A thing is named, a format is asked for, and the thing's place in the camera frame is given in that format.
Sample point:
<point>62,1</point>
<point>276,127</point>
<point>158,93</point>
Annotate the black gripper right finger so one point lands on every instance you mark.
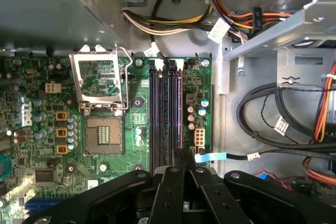
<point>288,208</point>

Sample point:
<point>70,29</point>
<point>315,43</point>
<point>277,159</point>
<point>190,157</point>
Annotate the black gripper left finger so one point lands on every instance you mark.
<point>168,195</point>

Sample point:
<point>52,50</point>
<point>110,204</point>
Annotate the RAM slot black clips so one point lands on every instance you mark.
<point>171,116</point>
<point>152,116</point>

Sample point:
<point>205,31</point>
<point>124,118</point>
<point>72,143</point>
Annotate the green motherboard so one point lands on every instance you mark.
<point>113,155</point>

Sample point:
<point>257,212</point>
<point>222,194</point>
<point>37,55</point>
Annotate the CPU socket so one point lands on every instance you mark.
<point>103,134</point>

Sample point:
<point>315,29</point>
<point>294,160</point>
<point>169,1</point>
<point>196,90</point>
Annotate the black open PC case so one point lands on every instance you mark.
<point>231,119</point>

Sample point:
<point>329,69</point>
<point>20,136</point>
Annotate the metal locking lever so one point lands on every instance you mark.
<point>128,95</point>

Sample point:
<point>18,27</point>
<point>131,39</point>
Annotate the blue expansion slot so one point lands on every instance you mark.
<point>42,204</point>

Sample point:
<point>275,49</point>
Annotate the metal socket cover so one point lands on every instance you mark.
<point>74,79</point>

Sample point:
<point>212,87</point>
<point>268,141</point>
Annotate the grey power supply unit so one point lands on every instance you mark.
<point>39,11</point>

